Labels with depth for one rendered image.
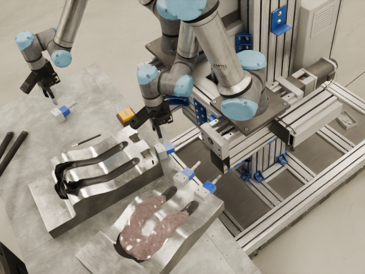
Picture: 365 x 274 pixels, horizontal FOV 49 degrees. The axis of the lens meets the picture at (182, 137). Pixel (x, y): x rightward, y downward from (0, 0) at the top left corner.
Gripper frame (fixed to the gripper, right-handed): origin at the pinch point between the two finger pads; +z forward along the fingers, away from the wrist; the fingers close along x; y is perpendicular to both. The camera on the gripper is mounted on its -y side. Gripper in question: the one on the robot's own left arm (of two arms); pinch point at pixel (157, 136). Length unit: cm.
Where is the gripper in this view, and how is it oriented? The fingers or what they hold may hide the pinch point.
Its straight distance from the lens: 165.4
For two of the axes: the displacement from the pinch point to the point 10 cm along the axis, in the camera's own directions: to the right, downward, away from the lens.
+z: 1.2, 6.3, 7.7
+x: -4.0, -6.8, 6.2
